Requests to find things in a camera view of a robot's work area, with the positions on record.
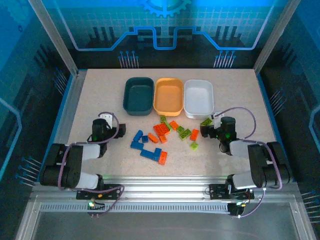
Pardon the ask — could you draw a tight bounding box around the large orange lego plate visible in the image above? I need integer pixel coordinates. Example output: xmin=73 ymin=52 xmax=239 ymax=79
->
xmin=153 ymin=123 xmax=171 ymax=137

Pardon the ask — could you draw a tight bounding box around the white plastic container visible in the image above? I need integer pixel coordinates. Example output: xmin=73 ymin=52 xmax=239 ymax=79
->
xmin=183 ymin=79 xmax=215 ymax=120

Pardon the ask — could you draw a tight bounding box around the dark teal plastic container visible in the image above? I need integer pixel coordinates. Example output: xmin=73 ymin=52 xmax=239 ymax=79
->
xmin=122 ymin=76 xmax=155 ymax=117

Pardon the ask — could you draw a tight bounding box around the orange plastic container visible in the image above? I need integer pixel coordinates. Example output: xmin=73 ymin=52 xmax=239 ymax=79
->
xmin=152 ymin=77 xmax=185 ymax=117

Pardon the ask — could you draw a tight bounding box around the left black controller board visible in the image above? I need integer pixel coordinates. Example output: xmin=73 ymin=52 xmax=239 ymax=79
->
xmin=87 ymin=199 xmax=106 ymax=218

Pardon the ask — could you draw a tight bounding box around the blue printed side panel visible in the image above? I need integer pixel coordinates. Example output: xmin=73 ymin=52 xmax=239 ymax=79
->
xmin=254 ymin=0 xmax=320 ymax=226
xmin=0 ymin=0 xmax=76 ymax=196

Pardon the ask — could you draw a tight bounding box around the right black controller box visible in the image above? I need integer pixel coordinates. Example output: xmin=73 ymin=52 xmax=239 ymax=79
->
xmin=226 ymin=201 xmax=247 ymax=218

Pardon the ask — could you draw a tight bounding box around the blue circuit print back panel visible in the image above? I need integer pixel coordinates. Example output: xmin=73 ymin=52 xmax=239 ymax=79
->
xmin=41 ymin=0 xmax=291 ymax=70

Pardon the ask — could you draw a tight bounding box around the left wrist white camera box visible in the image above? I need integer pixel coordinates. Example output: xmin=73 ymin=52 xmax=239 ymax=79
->
xmin=97 ymin=112 xmax=115 ymax=129

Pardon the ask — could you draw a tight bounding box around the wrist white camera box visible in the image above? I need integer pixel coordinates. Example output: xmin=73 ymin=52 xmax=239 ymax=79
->
xmin=210 ymin=111 xmax=224 ymax=126
xmin=97 ymin=112 xmax=115 ymax=129

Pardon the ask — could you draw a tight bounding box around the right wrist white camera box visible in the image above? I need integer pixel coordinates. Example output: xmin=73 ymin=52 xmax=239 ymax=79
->
xmin=210 ymin=111 xmax=224 ymax=126

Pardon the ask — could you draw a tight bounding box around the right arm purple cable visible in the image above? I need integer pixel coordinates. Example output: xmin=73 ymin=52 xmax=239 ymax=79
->
xmin=214 ymin=106 xmax=285 ymax=219

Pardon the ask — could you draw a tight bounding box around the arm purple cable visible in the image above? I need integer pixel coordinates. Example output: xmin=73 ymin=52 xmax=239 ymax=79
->
xmin=57 ymin=111 xmax=125 ymax=218
xmin=214 ymin=106 xmax=285 ymax=219

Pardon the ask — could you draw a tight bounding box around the aluminium side rail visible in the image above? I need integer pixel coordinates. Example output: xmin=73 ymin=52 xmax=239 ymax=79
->
xmin=53 ymin=69 xmax=88 ymax=151

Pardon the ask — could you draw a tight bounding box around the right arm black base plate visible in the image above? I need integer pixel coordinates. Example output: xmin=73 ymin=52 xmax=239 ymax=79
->
xmin=208 ymin=183 xmax=255 ymax=201

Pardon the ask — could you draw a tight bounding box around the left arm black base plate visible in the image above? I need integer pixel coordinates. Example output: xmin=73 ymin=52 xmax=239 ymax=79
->
xmin=76 ymin=184 xmax=122 ymax=201

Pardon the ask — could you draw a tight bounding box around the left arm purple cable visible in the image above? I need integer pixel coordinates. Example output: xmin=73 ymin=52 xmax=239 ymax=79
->
xmin=57 ymin=111 xmax=125 ymax=218

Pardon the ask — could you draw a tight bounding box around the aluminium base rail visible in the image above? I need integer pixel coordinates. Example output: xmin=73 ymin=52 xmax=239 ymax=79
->
xmin=29 ymin=174 xmax=301 ymax=201

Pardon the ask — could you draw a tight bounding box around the grey slotted cable duct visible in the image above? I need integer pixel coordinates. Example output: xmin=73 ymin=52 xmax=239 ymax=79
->
xmin=39 ymin=202 xmax=232 ymax=214

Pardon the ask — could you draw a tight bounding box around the grey metal front frame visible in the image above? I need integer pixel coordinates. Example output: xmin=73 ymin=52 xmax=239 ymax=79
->
xmin=14 ymin=194 xmax=317 ymax=240

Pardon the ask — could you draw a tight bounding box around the left aluminium frame post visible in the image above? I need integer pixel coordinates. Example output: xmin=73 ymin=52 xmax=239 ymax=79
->
xmin=26 ymin=0 xmax=80 ymax=76

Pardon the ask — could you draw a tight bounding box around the aluminium frame post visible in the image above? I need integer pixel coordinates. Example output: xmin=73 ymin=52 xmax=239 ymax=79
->
xmin=26 ymin=0 xmax=80 ymax=76
xmin=253 ymin=0 xmax=302 ymax=75

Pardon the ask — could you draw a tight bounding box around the right aluminium frame post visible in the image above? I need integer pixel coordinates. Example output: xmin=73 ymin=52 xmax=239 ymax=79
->
xmin=253 ymin=0 xmax=302 ymax=75

